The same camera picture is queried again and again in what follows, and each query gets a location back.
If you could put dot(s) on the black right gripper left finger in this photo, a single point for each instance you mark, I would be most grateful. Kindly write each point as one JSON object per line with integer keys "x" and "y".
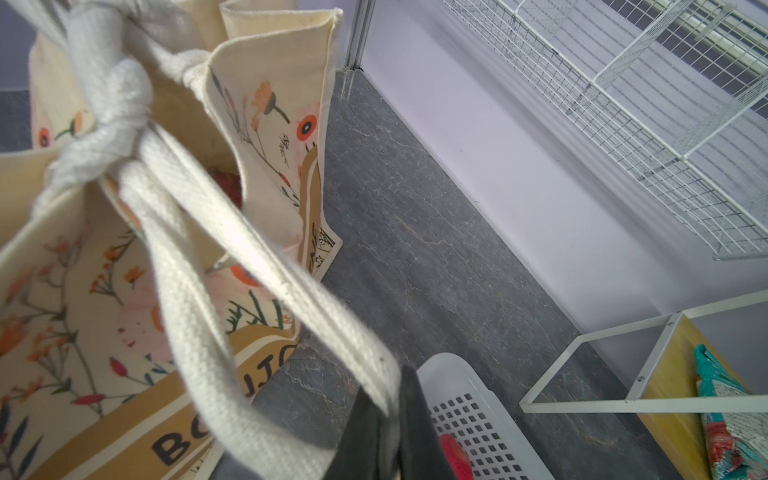
{"x": 359, "y": 451}

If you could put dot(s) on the teal white snack packet lower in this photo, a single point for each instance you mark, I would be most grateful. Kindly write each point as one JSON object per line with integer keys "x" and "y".
{"x": 736, "y": 442}

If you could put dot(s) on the long white wire basket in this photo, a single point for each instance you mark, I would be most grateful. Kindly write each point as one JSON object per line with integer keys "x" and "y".
{"x": 673, "y": 92}

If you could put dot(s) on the red apple centre basket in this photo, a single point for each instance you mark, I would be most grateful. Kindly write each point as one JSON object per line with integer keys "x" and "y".
{"x": 456, "y": 457}

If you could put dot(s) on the white wood two-tier shelf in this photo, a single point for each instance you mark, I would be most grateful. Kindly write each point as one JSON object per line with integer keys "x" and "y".
{"x": 663, "y": 394}

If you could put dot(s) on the cream canvas grocery bag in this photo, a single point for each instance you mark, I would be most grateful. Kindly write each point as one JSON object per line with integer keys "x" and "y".
{"x": 163, "y": 241}

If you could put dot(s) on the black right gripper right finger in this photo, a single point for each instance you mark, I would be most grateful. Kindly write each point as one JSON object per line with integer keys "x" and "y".
{"x": 421, "y": 456}

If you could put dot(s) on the white plastic fruit basket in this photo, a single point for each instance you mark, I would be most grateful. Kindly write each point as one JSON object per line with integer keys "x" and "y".
{"x": 462, "y": 407}

